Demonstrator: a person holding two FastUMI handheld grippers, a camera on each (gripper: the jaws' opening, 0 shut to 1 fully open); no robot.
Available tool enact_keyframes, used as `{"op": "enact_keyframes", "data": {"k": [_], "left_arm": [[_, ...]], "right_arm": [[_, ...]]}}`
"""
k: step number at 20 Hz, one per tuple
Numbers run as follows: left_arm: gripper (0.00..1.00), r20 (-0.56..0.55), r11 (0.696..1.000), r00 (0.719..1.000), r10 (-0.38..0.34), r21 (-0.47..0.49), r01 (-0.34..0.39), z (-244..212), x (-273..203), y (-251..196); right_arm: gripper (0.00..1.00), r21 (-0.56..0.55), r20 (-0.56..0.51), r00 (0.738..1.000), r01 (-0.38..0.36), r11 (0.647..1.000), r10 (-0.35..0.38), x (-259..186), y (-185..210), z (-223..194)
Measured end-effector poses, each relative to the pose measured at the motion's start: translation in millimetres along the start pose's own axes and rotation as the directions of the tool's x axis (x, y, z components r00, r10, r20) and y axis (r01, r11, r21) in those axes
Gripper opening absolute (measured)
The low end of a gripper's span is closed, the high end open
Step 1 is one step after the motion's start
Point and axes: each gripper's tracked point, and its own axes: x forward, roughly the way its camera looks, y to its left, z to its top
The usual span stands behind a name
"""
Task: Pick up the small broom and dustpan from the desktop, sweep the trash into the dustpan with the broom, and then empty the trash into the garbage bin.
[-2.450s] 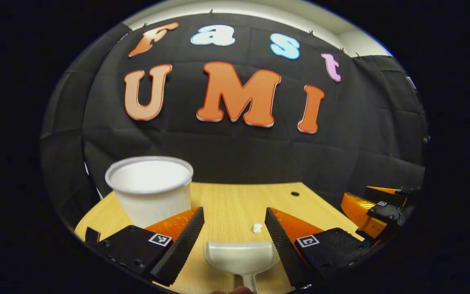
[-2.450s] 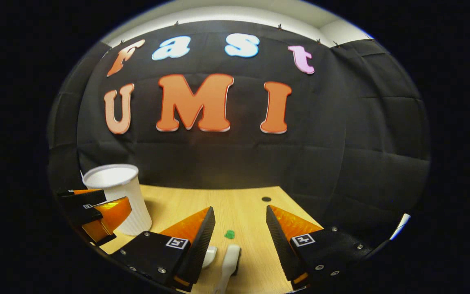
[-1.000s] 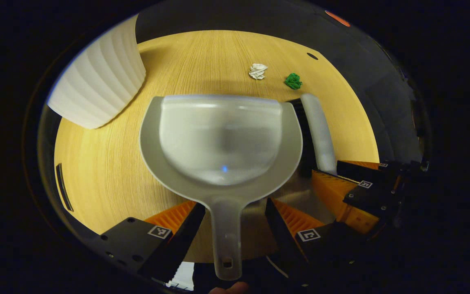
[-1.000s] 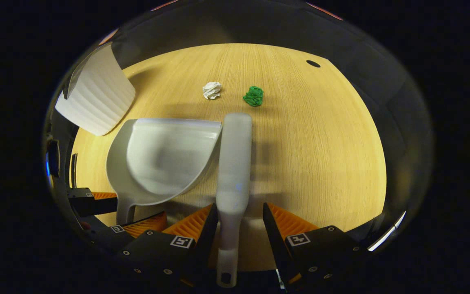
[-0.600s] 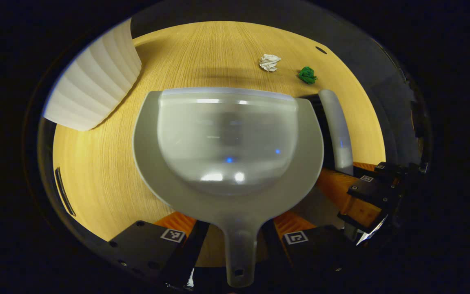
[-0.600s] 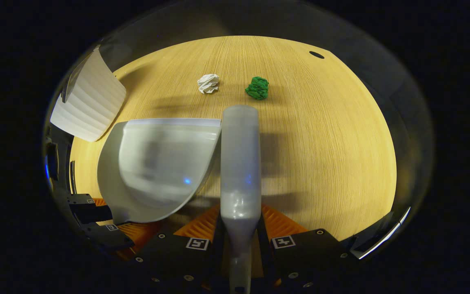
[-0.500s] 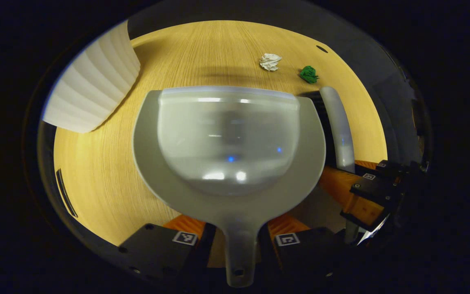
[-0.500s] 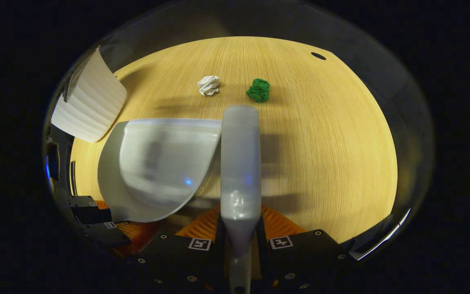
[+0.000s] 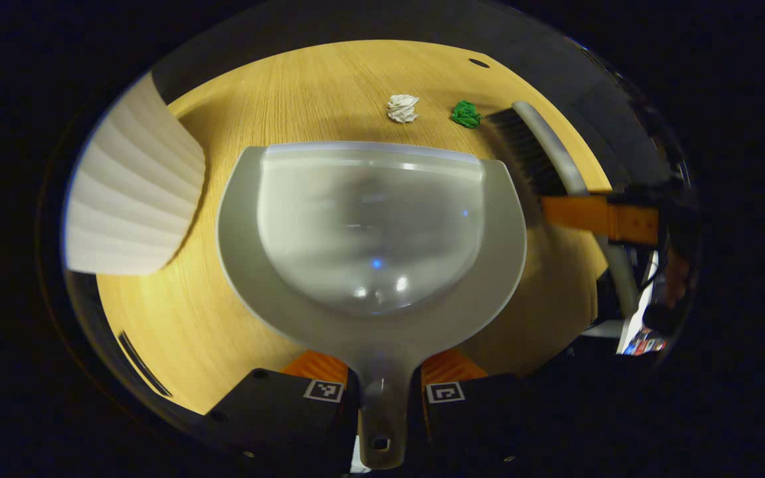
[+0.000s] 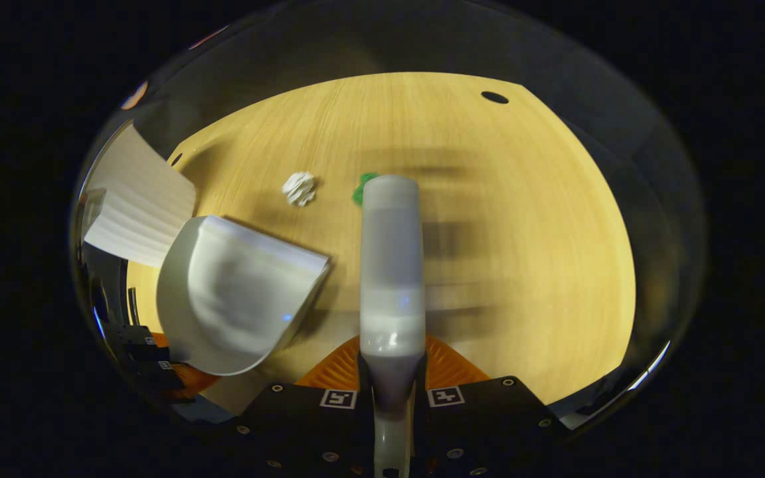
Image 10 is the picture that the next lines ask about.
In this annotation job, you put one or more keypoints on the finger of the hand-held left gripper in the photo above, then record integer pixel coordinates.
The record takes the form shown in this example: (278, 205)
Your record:
(183, 382)
(140, 337)

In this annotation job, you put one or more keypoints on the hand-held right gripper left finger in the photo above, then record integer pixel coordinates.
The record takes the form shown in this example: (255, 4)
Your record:
(303, 425)

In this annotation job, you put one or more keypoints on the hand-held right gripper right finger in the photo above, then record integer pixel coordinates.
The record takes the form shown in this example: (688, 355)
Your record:
(489, 425)

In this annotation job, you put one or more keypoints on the grey dustpan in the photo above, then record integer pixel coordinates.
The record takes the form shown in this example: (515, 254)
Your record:
(236, 299)

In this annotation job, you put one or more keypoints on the white ribbed garbage bin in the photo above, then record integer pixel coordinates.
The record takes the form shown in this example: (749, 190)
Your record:
(137, 206)

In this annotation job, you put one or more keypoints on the small grey broom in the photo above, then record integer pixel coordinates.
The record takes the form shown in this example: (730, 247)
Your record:
(392, 265)

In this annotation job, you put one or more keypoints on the white paper ball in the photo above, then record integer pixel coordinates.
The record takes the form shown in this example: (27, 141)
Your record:
(299, 188)

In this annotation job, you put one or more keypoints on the green paper scrap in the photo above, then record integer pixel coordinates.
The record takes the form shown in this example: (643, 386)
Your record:
(361, 191)

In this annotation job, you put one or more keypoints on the wooden desktop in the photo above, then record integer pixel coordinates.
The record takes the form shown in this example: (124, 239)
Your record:
(522, 232)

